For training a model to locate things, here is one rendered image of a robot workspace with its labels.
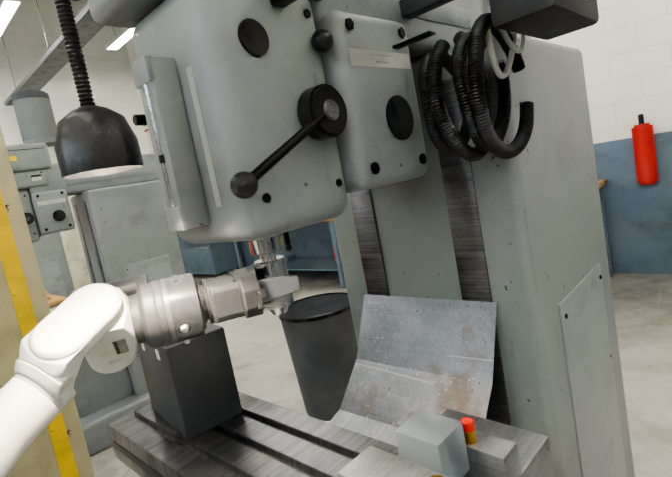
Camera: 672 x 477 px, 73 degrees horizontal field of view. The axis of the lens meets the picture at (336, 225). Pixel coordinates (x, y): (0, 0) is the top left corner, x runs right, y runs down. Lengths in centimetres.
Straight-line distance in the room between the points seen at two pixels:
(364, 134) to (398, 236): 36
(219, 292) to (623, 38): 437
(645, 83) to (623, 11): 62
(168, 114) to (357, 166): 26
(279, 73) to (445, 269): 52
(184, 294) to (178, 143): 19
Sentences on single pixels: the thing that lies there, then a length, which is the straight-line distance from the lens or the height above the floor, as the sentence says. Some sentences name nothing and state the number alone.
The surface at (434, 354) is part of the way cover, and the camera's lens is 95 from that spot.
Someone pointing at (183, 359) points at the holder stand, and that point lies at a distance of 95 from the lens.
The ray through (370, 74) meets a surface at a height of 151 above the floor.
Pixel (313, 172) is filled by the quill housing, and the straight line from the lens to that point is 61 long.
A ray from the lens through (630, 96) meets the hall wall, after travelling 467.
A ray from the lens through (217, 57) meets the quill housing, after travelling 56.
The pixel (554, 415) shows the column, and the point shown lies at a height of 87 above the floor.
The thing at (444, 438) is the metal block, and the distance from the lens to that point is 56.
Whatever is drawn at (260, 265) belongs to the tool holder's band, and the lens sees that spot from 66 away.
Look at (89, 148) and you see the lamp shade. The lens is 46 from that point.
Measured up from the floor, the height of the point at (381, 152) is 139.
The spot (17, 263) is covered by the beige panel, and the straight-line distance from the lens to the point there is 229.
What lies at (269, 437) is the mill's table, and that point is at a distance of 92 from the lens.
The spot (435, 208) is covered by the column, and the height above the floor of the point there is 127.
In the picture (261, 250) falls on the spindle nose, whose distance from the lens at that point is 65.
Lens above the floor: 137
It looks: 6 degrees down
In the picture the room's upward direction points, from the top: 11 degrees counter-clockwise
